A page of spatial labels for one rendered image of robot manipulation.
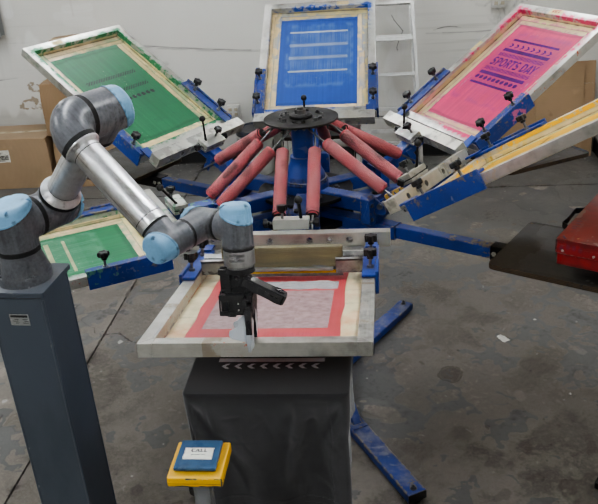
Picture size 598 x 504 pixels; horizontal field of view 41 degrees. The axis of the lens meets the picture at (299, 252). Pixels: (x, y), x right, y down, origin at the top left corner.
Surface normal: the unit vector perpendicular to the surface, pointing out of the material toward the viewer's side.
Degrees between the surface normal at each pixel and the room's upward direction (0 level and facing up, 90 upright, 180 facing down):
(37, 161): 90
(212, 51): 90
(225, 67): 90
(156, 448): 0
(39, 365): 90
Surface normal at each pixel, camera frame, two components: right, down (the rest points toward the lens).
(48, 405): -0.14, 0.43
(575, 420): -0.07, -0.90
